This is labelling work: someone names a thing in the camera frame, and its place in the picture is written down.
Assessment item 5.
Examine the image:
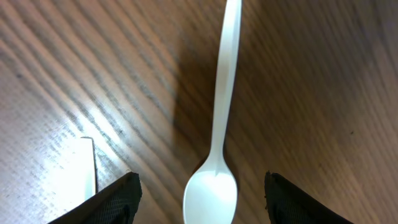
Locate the white spoon lower left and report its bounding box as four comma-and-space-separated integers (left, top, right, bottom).
63, 137, 97, 204

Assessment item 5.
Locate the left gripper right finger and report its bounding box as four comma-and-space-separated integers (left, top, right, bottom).
264, 172, 351, 224

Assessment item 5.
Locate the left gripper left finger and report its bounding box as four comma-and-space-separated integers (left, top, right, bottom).
50, 172, 142, 224

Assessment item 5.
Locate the white spoon upper left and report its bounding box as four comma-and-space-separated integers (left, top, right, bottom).
183, 0, 242, 223

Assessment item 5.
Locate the white spoon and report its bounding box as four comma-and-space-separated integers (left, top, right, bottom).
183, 0, 242, 223
63, 137, 97, 204

